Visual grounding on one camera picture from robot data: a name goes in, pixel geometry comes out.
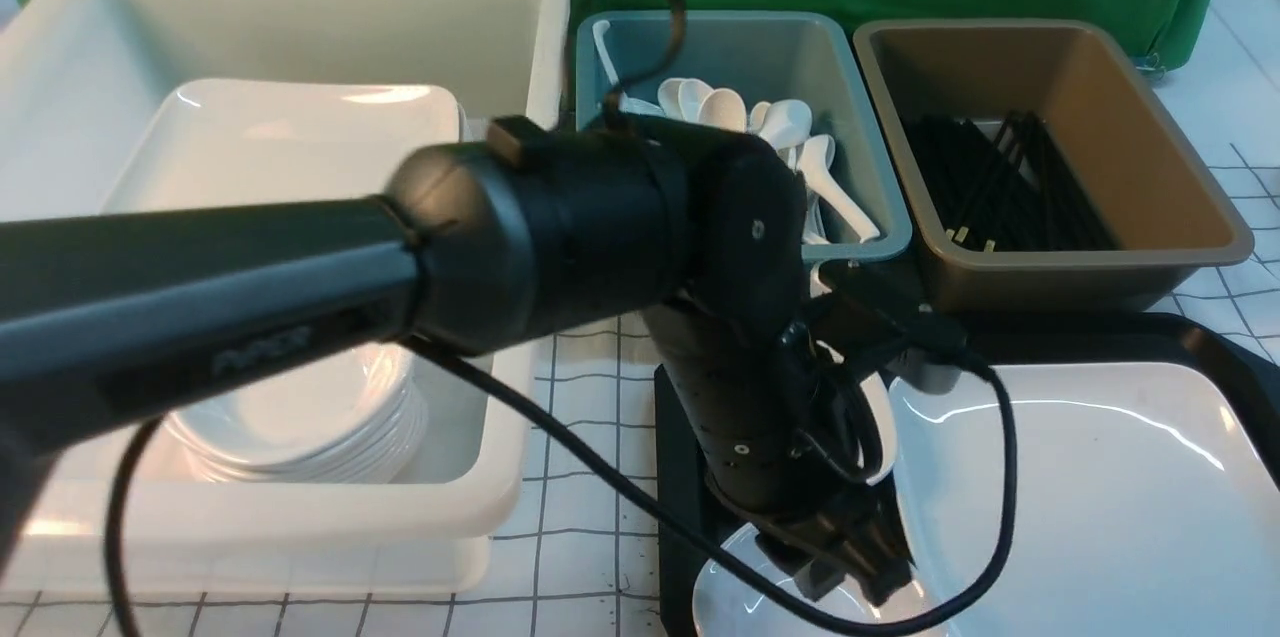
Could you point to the white square bowl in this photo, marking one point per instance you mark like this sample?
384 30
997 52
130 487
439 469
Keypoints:
880 417

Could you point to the pile of black chopsticks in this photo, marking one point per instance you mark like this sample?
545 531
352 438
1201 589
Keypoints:
1005 187

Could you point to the brown plastic bin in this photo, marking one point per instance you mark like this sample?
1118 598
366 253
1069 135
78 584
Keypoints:
1148 185

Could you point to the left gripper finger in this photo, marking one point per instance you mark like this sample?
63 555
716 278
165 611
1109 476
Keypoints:
870 543
815 573

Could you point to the stack of white bowls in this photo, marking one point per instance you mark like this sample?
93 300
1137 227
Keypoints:
356 417

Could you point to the black serving tray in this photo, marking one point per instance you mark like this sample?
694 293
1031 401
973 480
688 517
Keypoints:
1200 347

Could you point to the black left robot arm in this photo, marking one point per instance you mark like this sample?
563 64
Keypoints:
112 320

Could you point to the stack of white plates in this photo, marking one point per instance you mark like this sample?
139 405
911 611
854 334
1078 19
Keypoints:
227 142

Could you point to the white grid tablecloth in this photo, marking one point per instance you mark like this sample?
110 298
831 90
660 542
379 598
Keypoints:
570 553

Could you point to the large white square plate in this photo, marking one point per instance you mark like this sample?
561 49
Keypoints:
1100 517

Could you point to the large white plastic tub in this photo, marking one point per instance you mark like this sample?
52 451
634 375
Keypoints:
498 57

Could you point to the pile of white spoons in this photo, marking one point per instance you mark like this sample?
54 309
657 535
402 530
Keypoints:
786 126

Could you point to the teal plastic bin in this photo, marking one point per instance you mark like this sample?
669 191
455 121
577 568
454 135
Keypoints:
800 47

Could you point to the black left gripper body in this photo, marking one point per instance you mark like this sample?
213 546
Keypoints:
737 345

